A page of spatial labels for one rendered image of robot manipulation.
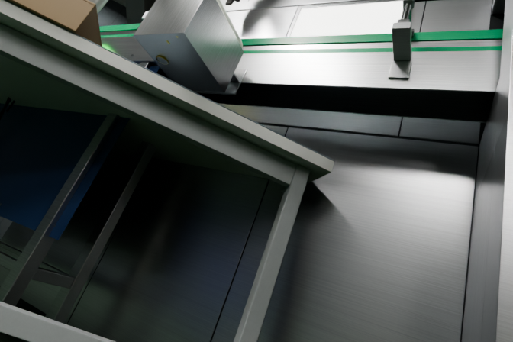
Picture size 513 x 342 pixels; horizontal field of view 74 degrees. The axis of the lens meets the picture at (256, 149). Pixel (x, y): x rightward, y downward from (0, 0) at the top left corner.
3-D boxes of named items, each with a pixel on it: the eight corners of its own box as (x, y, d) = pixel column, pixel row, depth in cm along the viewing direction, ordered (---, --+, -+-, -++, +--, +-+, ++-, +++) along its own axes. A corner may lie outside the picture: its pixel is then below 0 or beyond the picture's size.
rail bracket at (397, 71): (408, 84, 85) (421, 20, 94) (408, 31, 72) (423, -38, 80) (388, 83, 87) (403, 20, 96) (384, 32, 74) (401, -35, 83)
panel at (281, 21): (394, 75, 111) (410, 3, 124) (393, 69, 109) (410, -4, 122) (182, 71, 154) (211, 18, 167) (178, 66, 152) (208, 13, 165)
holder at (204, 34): (232, 104, 101) (250, 65, 107) (183, 32, 79) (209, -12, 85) (187, 101, 109) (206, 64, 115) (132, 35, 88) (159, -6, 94)
